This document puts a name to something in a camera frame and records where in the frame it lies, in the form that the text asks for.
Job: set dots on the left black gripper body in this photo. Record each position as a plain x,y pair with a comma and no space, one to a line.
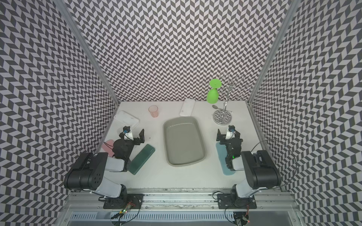
130,144

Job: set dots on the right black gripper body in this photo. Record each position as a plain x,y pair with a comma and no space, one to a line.
226,142

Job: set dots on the light teal pencil case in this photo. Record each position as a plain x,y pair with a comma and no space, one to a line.
222,153

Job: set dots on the pink pencil case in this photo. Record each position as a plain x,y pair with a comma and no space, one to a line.
107,146

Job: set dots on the dark green pencil case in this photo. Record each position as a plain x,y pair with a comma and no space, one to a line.
140,159

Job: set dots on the grey plastic storage box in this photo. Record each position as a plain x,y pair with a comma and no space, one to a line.
183,141

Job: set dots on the white pencil case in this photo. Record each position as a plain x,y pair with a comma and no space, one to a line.
187,107

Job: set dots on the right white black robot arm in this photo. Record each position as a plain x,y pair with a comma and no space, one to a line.
260,171

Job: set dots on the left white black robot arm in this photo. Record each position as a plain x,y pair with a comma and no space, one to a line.
87,173

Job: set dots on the pink transparent cup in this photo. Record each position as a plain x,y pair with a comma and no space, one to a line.
153,110

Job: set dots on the metal spoon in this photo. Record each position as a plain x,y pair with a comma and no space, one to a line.
216,107

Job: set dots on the green plastic wine glass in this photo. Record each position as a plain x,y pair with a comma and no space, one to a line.
213,95

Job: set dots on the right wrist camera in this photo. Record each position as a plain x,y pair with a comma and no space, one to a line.
231,132

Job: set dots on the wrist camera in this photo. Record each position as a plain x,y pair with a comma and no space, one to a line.
231,132
127,132

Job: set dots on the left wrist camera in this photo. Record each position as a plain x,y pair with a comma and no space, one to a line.
127,132

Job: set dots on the chrome wire cup rack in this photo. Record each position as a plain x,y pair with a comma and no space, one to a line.
223,117

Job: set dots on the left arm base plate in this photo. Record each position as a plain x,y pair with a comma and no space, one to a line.
135,200

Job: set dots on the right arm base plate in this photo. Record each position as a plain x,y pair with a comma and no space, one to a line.
227,201

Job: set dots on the aluminium front rail frame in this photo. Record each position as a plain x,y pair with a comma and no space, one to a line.
274,207

